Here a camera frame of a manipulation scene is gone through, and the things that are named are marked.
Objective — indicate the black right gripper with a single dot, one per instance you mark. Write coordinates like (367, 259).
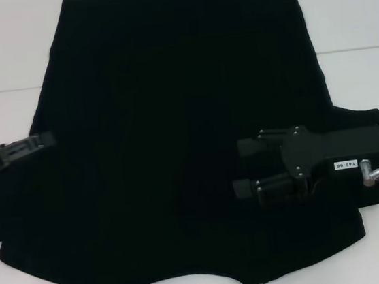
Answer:
(340, 147)

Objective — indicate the black shirt with FREE print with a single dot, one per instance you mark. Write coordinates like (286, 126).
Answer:
(160, 124)

